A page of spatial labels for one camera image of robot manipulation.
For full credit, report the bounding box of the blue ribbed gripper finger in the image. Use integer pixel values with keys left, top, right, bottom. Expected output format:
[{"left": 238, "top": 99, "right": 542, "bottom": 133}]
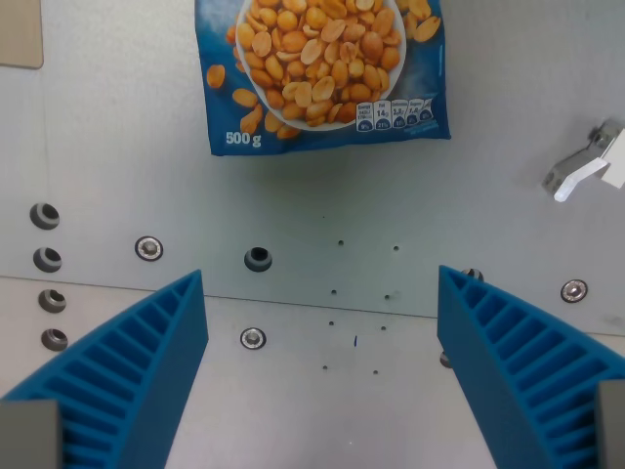
[
  {"left": 0, "top": 269, "right": 210, "bottom": 469},
  {"left": 436, "top": 265, "right": 625, "bottom": 469}
]

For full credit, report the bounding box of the blue peanut bag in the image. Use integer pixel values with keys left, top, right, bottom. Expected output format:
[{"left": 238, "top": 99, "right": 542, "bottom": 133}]
[{"left": 193, "top": 0, "right": 452, "bottom": 157}]

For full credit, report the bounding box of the beige panel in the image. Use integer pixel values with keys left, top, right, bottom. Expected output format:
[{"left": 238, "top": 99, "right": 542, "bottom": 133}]
[{"left": 0, "top": 0, "right": 45, "bottom": 70}]

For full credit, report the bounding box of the metal bracket with white tab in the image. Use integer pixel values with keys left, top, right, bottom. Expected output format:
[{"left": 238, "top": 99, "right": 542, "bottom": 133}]
[{"left": 540, "top": 118, "right": 625, "bottom": 202}]

